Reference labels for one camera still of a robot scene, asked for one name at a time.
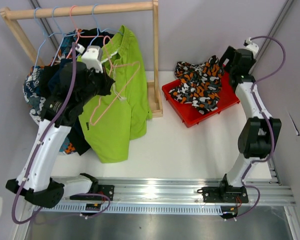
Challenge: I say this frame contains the orange camouflage shorts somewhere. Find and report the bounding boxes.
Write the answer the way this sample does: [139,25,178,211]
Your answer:
[168,55,225,115]

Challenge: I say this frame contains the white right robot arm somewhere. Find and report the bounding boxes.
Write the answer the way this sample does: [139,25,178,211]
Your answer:
[218,45,282,202]

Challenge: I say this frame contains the pink wire hanger on rack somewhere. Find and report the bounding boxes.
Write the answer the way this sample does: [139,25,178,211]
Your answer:
[69,5,101,44]

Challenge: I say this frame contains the wooden clothes rack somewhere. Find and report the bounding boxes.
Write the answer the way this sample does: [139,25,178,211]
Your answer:
[0,0,163,118]

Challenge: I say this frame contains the pink wire hanger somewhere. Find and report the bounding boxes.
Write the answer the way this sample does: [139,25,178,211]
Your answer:
[89,35,141,126]
[69,5,101,44]

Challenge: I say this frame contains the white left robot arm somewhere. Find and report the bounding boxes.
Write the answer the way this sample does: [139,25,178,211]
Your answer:
[5,61,115,209]

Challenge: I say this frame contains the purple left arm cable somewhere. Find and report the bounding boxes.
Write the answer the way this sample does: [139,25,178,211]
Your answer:
[11,42,111,225]

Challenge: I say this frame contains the lime green shorts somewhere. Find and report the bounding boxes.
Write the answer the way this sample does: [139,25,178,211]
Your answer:
[78,25,152,164]

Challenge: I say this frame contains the slotted white cable duct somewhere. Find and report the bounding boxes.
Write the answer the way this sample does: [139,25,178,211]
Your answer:
[41,202,237,216]

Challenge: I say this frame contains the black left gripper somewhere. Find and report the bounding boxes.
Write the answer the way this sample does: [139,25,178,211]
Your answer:
[77,63,114,106]

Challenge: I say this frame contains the navy blue shorts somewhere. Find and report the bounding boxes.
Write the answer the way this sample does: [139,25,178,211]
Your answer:
[48,58,73,94]

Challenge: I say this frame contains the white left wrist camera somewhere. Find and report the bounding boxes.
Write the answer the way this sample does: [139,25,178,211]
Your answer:
[74,43,103,74]

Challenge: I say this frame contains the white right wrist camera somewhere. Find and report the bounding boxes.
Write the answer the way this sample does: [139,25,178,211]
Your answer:
[243,37,259,58]

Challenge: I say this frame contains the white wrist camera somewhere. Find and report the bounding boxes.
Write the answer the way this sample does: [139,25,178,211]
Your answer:
[243,37,259,58]
[74,43,103,74]

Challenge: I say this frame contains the red plastic tray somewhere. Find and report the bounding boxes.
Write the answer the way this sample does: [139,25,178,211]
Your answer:
[162,73,240,128]

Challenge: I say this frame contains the aluminium mounting rail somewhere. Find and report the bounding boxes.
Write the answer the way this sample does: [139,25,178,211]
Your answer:
[23,177,297,206]

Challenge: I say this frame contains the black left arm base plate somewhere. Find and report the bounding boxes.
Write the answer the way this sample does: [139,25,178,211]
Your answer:
[69,183,115,201]

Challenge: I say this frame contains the black shorts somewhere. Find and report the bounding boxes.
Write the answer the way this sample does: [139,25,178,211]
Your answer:
[38,28,114,155]

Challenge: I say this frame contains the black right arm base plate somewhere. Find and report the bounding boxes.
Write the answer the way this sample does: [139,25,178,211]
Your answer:
[196,186,249,204]

